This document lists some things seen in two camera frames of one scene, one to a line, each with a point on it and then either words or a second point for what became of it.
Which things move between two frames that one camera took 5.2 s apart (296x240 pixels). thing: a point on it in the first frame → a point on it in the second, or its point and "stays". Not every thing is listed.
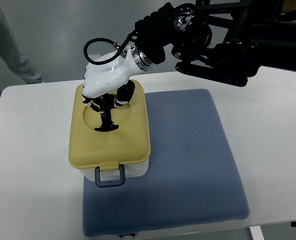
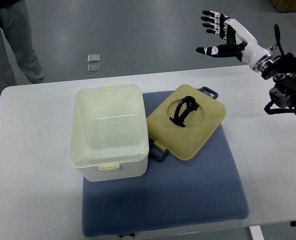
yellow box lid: [130, 144] → [184, 121]
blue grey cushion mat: [193, 177] stays
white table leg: [256, 233] stays
